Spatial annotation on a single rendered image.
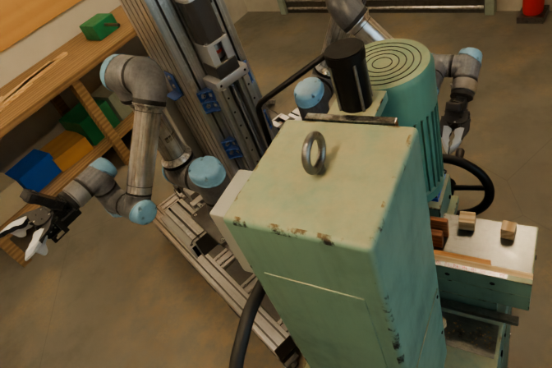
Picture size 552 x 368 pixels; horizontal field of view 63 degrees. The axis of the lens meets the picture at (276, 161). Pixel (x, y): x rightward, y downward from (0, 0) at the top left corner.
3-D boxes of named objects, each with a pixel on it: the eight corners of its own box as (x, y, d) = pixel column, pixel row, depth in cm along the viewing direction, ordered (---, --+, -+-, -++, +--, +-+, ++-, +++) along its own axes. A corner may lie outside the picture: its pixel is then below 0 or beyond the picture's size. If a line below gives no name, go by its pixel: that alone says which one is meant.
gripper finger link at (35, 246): (45, 268, 119) (56, 239, 126) (33, 256, 115) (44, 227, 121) (34, 269, 120) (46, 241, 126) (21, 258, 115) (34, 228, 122)
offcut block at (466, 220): (458, 229, 121) (458, 221, 119) (460, 218, 123) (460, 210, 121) (474, 231, 119) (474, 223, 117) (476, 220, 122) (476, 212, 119)
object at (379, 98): (393, 123, 76) (377, 34, 65) (379, 155, 72) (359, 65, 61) (348, 121, 80) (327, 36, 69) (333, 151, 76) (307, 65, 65)
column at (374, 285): (449, 351, 109) (422, 125, 63) (428, 449, 96) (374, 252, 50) (361, 325, 120) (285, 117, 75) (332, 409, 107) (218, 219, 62)
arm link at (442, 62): (414, 66, 148) (448, 68, 143) (422, 48, 155) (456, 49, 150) (414, 85, 154) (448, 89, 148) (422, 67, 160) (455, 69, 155)
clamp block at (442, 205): (453, 195, 134) (452, 173, 128) (443, 230, 126) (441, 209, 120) (403, 188, 141) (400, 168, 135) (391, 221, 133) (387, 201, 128)
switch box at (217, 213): (296, 232, 82) (269, 172, 72) (272, 279, 76) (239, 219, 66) (267, 227, 85) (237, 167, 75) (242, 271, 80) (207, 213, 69)
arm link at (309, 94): (296, 122, 176) (286, 94, 167) (309, 101, 183) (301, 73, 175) (324, 124, 170) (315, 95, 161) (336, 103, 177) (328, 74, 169)
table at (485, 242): (541, 213, 124) (543, 199, 120) (530, 311, 106) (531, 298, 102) (338, 186, 155) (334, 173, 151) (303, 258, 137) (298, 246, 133)
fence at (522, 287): (531, 292, 103) (532, 279, 100) (530, 298, 102) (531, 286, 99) (301, 242, 134) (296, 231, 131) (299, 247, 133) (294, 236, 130)
